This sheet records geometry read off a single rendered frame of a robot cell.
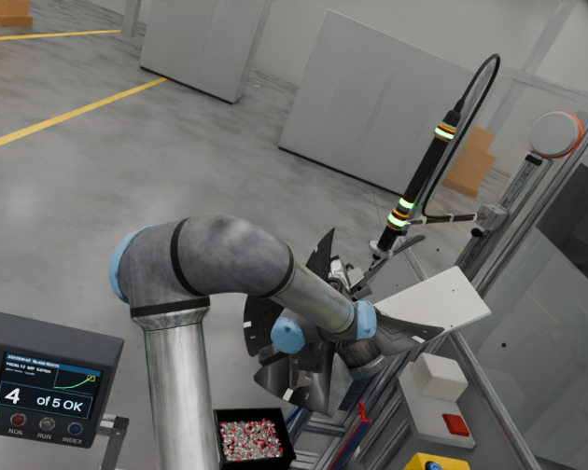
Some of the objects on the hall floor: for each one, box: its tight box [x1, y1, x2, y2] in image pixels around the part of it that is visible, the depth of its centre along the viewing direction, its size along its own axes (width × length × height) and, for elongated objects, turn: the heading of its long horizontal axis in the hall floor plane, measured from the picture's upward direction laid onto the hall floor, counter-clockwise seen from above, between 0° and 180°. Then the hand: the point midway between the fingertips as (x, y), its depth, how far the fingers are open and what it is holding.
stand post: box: [285, 405, 314, 447], centre depth 178 cm, size 4×9×91 cm, turn 151°
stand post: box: [310, 346, 420, 470], centre depth 178 cm, size 4×9×115 cm, turn 151°
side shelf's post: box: [367, 416, 413, 470], centre depth 188 cm, size 4×4×83 cm
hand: (291, 386), depth 119 cm, fingers closed
